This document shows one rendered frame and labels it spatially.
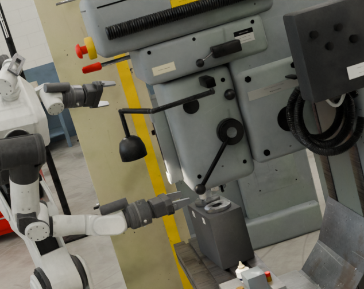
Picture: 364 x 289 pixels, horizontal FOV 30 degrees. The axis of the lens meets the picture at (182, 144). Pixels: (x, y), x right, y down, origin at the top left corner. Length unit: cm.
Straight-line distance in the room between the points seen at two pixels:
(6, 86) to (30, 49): 870
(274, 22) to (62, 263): 113
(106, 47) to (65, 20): 185
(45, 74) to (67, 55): 730
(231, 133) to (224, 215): 52
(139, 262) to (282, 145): 209
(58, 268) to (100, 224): 25
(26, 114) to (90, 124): 146
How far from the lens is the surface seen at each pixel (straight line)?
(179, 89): 179
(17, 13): 1085
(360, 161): 193
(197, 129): 181
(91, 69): 195
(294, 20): 158
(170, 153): 189
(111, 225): 228
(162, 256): 384
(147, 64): 175
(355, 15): 164
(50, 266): 242
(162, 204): 231
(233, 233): 229
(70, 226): 229
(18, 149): 207
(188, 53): 177
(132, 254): 381
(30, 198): 217
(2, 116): 219
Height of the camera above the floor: 187
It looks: 13 degrees down
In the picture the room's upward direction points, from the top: 16 degrees counter-clockwise
